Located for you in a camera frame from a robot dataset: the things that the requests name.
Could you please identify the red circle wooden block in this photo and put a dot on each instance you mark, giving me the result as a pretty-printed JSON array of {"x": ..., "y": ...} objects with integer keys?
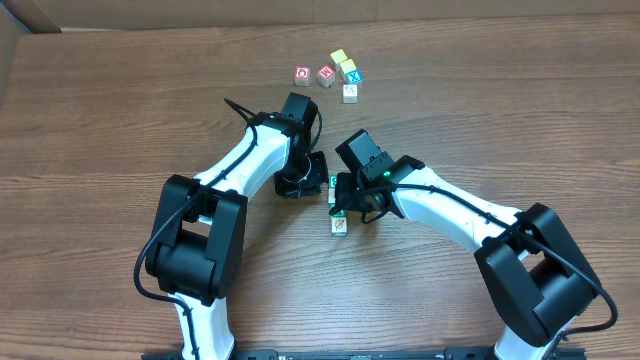
[{"x": 302, "y": 76}]

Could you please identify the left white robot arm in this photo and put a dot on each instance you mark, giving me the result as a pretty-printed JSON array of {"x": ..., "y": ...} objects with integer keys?
[{"x": 194, "y": 253}]

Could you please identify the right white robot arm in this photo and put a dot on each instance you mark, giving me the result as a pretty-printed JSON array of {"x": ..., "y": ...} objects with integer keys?
[{"x": 537, "y": 277}]

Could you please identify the green picture wooden block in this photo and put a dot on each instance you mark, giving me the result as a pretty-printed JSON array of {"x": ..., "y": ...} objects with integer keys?
[{"x": 339, "y": 214}]

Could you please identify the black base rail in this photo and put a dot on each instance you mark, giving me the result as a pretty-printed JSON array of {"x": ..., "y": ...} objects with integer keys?
[{"x": 453, "y": 353}]

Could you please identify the yellow top wooden block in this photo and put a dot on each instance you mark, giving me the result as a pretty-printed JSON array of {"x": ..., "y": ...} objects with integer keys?
[{"x": 337, "y": 57}]

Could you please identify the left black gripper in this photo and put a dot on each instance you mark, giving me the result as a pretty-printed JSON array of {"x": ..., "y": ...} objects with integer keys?
[{"x": 308, "y": 181}]

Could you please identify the cardboard box wall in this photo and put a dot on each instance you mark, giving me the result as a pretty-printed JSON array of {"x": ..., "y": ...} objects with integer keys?
[{"x": 55, "y": 15}]

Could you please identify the white drawing wooden block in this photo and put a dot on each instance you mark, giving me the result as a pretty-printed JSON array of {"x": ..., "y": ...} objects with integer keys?
[{"x": 350, "y": 94}]

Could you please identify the red letter wooden block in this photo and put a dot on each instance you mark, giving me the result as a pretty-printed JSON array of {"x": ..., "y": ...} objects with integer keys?
[{"x": 326, "y": 76}]

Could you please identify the white swirl wooden block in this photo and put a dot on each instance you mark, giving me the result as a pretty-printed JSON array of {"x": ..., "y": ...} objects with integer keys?
[{"x": 331, "y": 196}]

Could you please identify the white leaf wooden block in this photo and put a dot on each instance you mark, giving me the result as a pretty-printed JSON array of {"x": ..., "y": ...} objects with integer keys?
[{"x": 339, "y": 226}]

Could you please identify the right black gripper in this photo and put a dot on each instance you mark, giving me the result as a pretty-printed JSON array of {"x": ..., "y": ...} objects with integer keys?
[{"x": 347, "y": 198}]

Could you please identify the blue X wooden block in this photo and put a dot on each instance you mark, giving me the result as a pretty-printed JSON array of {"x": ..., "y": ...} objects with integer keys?
[{"x": 353, "y": 77}]

